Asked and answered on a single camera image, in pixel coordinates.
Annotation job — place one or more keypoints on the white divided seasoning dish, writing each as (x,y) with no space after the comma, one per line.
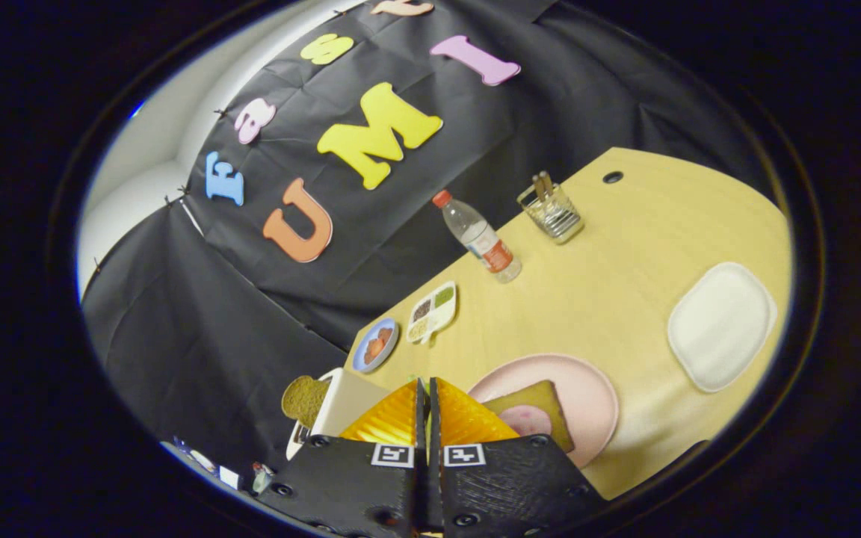
(432,312)

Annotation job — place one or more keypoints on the white toaster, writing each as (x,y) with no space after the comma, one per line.
(356,400)

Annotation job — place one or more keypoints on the red and white object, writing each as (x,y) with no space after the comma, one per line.
(262,477)

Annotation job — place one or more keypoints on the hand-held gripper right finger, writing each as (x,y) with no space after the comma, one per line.
(505,486)

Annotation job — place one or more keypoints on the clear bottle with red cap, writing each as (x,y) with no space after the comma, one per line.
(479,235)

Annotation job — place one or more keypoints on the brown toasted bread slice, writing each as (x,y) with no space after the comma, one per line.
(303,400)

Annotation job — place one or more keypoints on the pink round plate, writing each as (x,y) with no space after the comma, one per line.
(587,396)

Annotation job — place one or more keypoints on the black backdrop cloth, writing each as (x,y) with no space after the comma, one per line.
(214,336)

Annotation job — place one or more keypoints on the pink ham slice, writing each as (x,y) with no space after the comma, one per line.
(528,421)

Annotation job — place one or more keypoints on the white square plate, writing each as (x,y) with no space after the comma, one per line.
(722,325)

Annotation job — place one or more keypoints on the red meat slices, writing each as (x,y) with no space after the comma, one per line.
(378,345)

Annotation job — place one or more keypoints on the brown bread slice with ham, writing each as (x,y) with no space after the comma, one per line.
(539,394)

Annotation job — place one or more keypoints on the blue plate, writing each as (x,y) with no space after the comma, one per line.
(362,360)

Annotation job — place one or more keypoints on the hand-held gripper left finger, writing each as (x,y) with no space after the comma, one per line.
(356,486)

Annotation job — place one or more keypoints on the black table grommet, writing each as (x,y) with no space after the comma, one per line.
(613,177)

